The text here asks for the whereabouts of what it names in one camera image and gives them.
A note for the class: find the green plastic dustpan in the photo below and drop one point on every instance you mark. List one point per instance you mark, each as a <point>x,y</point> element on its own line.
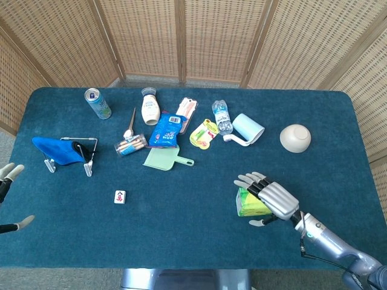
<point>161,158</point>

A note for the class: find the pink clear package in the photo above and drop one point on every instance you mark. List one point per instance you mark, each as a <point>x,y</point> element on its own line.
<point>188,110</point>

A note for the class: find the cream lotion bottle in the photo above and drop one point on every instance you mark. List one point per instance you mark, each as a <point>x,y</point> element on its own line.
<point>150,110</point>

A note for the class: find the white and blue scoop cup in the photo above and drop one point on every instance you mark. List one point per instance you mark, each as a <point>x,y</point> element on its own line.
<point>246,127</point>

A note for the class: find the clear tube of sticks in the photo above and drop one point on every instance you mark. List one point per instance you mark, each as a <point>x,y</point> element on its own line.
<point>130,146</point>

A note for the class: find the blue felt table cover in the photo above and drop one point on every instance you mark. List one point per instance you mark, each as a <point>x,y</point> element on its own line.
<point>181,226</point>

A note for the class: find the woven folding screen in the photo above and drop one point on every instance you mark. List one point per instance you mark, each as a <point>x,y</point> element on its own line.
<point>151,36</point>

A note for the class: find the white metal stand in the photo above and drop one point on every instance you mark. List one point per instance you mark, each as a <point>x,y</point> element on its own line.
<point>88,169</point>

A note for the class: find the metal spoon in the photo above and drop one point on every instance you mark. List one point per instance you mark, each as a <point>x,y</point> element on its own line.
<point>128,133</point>

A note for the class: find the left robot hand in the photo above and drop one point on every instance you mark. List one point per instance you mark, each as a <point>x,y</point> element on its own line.
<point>7,178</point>

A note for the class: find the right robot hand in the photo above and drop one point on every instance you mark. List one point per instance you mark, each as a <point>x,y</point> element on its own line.
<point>278,199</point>

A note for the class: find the light blue drink can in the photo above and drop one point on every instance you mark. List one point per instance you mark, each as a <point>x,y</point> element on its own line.
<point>98,104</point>

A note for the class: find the beige bowl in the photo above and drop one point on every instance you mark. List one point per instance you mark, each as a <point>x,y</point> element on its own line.
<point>294,139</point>

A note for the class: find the black cloth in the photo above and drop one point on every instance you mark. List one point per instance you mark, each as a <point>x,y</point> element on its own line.
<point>86,154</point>

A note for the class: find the white mahjong tile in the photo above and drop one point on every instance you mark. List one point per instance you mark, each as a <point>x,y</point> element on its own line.
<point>120,197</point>

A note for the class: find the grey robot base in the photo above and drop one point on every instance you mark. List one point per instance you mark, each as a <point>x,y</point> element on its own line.
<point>181,279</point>

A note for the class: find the blue snack bag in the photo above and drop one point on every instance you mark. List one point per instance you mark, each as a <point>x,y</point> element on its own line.
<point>166,131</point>

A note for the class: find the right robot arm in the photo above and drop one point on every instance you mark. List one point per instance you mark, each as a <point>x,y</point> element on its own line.
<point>335,244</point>

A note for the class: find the green tissue pack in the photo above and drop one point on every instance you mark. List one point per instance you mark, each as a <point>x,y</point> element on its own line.
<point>249,205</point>

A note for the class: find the clear water bottle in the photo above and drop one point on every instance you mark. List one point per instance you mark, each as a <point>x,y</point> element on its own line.
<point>222,117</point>

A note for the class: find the lip balm blister card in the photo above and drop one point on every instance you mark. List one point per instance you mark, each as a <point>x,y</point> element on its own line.
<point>204,134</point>

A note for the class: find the blue cloth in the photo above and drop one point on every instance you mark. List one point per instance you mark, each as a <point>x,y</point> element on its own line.
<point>57,151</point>

